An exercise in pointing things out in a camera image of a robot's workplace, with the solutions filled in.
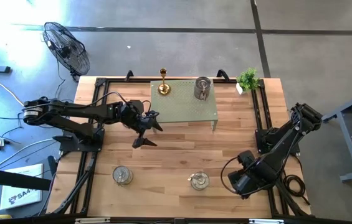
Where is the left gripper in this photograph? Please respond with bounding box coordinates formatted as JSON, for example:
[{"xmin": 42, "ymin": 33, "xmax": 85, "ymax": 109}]
[{"xmin": 117, "ymin": 99, "xmax": 164, "ymax": 149}]

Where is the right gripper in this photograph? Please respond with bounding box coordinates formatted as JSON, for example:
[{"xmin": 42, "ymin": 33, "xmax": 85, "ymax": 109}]
[{"xmin": 227, "ymin": 149, "xmax": 278, "ymax": 200}]

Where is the tall brass candlestick holder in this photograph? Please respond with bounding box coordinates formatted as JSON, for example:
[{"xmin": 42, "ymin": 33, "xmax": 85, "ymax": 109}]
[{"xmin": 156, "ymin": 67, "xmax": 172, "ymax": 96}]

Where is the silver candle tin snowman label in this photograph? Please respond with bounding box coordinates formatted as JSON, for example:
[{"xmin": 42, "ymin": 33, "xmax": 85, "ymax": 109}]
[{"xmin": 193, "ymin": 76, "xmax": 213, "ymax": 101}]

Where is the white mesh-top rack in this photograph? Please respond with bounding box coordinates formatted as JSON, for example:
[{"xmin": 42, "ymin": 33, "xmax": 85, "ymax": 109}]
[{"xmin": 150, "ymin": 78, "xmax": 219, "ymax": 131}]

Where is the white light strip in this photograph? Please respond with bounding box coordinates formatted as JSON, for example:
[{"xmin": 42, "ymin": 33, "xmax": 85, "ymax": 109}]
[
  {"xmin": 249, "ymin": 218, "xmax": 286, "ymax": 224},
  {"xmin": 74, "ymin": 217, "xmax": 112, "ymax": 224}
]

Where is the green plant in white pot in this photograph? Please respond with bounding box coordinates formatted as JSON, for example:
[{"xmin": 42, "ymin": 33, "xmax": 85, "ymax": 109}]
[{"xmin": 235, "ymin": 67, "xmax": 261, "ymax": 96}]

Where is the black rig crossbar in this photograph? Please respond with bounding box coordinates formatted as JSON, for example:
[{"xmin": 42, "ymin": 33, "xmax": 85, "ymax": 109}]
[{"xmin": 0, "ymin": 213, "xmax": 352, "ymax": 224}]

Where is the black floor fan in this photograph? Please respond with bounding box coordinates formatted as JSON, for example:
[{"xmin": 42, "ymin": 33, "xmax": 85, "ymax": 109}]
[{"xmin": 41, "ymin": 21, "xmax": 92, "ymax": 82}]

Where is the black metal beam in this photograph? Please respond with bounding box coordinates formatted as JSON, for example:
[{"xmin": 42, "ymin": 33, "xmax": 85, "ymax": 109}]
[{"xmin": 0, "ymin": 166, "xmax": 52, "ymax": 191}]

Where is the coiled black cable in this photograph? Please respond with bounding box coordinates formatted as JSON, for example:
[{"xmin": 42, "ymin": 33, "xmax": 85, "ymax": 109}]
[{"xmin": 280, "ymin": 166, "xmax": 310, "ymax": 206}]

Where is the black metal rig frame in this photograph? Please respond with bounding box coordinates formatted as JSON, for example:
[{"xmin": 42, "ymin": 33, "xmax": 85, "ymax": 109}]
[{"xmin": 47, "ymin": 70, "xmax": 312, "ymax": 218}]

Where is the grey metal table frame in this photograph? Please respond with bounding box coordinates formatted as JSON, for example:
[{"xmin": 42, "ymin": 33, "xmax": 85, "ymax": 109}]
[{"xmin": 320, "ymin": 86, "xmax": 352, "ymax": 183}]

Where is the white floor cable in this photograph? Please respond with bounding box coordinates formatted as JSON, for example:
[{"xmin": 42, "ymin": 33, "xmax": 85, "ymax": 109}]
[{"xmin": 0, "ymin": 138, "xmax": 61, "ymax": 170}]

